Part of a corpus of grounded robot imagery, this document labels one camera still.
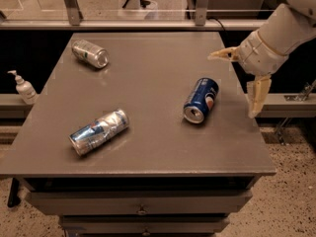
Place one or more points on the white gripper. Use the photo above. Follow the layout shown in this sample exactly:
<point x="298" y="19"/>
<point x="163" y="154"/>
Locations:
<point x="260" y="55"/>

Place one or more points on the blue pepsi can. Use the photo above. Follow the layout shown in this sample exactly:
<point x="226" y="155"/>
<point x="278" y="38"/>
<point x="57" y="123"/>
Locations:
<point x="201" y="100"/>

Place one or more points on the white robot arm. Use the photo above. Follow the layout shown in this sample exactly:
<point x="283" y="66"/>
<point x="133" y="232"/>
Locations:
<point x="290" y="25"/>

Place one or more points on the silver green soda can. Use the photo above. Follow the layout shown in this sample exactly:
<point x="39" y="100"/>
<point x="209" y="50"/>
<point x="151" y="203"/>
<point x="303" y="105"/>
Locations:
<point x="90" y="53"/>

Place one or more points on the crushed silver blue can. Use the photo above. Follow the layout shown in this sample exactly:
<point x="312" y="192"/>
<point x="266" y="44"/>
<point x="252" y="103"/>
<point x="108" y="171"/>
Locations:
<point x="99" y="131"/>

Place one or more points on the grey drawer cabinet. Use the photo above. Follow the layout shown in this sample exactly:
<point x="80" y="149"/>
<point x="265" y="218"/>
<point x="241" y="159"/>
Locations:
<point x="149" y="76"/>

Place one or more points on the grey drawer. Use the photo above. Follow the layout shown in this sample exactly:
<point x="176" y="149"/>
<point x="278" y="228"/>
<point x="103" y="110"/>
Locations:
<point x="139" y="203"/>
<point x="142" y="224"/>

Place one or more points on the white pump sanitizer bottle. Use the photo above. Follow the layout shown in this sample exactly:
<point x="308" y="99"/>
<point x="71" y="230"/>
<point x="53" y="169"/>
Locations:
<point x="24" y="88"/>

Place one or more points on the top grey drawer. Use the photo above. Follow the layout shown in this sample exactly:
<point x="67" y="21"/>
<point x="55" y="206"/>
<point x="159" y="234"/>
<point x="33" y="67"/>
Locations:
<point x="139" y="203"/>

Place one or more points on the right metal bracket post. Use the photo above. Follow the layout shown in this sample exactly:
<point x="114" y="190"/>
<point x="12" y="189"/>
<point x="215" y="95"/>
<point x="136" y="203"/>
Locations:
<point x="201" y="12"/>

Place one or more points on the metal bracket post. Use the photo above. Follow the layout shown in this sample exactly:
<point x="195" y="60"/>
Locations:
<point x="201" y="12"/>
<point x="73" y="12"/>

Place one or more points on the left metal bracket post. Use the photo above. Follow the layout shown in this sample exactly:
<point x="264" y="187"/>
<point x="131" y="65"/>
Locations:
<point x="73" y="12"/>

